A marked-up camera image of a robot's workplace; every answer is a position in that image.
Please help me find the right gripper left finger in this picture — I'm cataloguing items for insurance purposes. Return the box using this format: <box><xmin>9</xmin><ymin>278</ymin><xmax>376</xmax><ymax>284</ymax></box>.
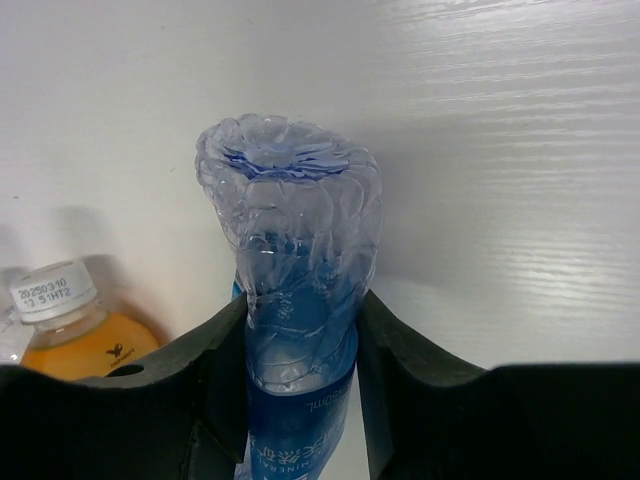
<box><xmin>1</xmin><ymin>296</ymin><xmax>248</xmax><ymax>479</ymax></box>

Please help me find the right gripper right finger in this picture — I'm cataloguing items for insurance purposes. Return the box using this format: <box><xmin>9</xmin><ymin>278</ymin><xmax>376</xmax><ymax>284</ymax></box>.
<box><xmin>356</xmin><ymin>294</ymin><xmax>639</xmax><ymax>479</ymax></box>

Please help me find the clear bottle light blue label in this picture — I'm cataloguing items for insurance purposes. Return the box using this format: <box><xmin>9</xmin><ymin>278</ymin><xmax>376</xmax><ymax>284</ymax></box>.
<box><xmin>195</xmin><ymin>114</ymin><xmax>382</xmax><ymax>479</ymax></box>

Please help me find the orange juice bottle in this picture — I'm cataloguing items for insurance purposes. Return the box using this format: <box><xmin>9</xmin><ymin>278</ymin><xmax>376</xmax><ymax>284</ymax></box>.
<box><xmin>9</xmin><ymin>260</ymin><xmax>160</xmax><ymax>381</ymax></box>

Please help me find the clear bottle centre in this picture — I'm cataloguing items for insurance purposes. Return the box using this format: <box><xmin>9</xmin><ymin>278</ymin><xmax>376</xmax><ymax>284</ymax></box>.
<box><xmin>1</xmin><ymin>306</ymin><xmax>28</xmax><ymax>364</ymax></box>

